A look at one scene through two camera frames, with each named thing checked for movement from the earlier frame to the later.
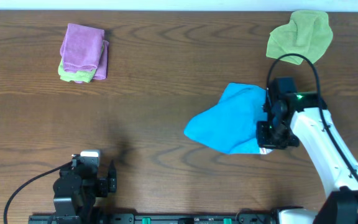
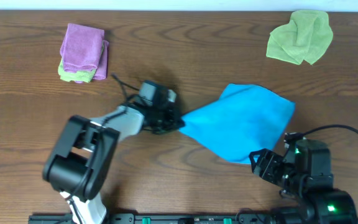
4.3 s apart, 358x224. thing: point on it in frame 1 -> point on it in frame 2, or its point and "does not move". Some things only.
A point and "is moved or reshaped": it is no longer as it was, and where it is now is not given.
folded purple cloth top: (82, 46) does not move
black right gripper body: (266, 137) -> (268, 165)
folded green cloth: (79, 76) does not move
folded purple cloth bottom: (101, 72) does not move
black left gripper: (105, 185) -> (169, 117)
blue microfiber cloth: (231, 124) is moved or reshaped
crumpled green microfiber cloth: (307, 33) does not move
